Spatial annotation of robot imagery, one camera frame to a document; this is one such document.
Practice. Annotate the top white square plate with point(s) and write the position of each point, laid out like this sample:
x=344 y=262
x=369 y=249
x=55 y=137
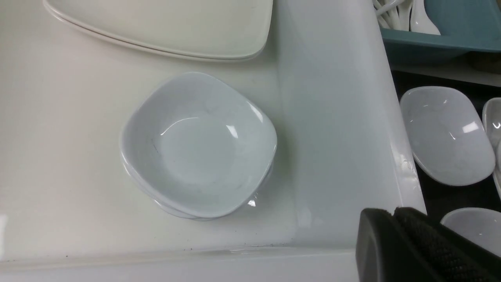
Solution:
x=168 y=23

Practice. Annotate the white square plate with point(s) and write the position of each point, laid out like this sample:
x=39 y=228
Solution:
x=156 y=53
x=168 y=23

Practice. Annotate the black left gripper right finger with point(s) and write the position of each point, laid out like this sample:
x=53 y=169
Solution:
x=455 y=258

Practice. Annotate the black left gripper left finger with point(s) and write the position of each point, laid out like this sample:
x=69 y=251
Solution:
x=384 y=252

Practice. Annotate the large white plastic tub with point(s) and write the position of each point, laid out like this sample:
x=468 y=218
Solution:
x=70 y=212

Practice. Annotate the white bowl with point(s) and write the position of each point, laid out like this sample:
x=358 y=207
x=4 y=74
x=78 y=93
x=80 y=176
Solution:
x=175 y=212
x=199 y=145
x=446 y=135
x=479 y=225

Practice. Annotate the large white rice plate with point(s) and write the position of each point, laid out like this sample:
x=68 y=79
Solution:
x=491 y=118

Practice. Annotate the black serving tray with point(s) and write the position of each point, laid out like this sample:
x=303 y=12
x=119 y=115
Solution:
x=440 y=198

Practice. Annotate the lower white square plate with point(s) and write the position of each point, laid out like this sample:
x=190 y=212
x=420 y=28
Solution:
x=156 y=53

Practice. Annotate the teal plastic bin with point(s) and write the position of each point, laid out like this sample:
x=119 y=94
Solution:
x=464 y=25

